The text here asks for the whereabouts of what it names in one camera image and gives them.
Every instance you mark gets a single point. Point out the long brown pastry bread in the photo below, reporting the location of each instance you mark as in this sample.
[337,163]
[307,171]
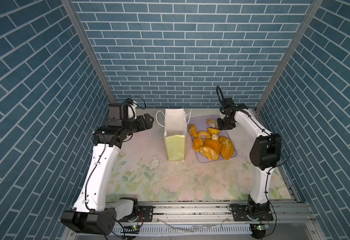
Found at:
[212,123]

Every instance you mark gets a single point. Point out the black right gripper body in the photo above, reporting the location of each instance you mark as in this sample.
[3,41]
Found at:
[224,124]

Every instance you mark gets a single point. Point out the aluminium corner post left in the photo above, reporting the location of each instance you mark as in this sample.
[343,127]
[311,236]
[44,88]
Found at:
[76,22]

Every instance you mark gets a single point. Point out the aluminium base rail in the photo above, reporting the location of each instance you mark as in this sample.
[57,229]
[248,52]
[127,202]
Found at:
[206,220]

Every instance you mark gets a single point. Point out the yellow half-moon bread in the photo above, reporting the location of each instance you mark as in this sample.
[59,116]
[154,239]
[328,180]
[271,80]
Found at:
[213,131]

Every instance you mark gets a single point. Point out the small pale bread roll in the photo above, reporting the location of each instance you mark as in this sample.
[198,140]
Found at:
[215,137]

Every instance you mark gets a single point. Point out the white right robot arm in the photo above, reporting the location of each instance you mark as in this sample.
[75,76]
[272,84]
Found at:
[264,155]

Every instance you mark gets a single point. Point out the large twisted golden bread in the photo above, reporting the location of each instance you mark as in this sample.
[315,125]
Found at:
[211,149]

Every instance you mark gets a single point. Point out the aluminium corner post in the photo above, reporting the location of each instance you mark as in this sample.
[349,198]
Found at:
[76,22]
[306,21]

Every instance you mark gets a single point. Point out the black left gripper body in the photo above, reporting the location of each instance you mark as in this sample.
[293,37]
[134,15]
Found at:
[137,125]

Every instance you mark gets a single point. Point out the aluminium corner post right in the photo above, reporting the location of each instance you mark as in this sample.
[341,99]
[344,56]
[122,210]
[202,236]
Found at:
[306,21]

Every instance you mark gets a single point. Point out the round orange bun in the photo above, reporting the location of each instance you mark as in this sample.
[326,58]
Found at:
[197,144]

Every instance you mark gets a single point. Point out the sesame seeded oval bread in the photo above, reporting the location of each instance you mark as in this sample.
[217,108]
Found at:
[227,150]

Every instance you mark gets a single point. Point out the ring donut bread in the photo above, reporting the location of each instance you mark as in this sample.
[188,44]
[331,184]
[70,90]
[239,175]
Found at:
[204,135]

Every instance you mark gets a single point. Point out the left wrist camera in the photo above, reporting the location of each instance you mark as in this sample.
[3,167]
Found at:
[131,108]

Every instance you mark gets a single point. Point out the white paper gift bag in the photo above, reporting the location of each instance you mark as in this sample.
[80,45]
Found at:
[175,122]

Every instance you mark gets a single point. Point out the golden croissant bread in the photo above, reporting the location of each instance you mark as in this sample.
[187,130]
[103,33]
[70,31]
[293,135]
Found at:
[193,131]

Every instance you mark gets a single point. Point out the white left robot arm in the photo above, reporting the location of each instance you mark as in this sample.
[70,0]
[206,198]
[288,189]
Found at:
[103,168]

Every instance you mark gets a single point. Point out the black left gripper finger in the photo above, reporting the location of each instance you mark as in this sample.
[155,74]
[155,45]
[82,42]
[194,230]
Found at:
[148,125]
[149,119]

